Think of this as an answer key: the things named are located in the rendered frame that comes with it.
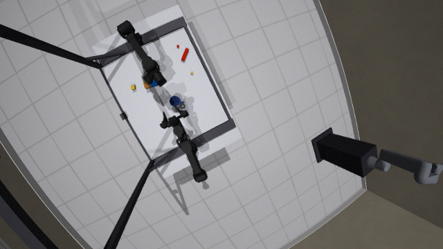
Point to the orange cube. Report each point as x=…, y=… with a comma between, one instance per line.
x=146, y=85

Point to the dark blue mug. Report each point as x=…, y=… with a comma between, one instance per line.
x=175, y=101

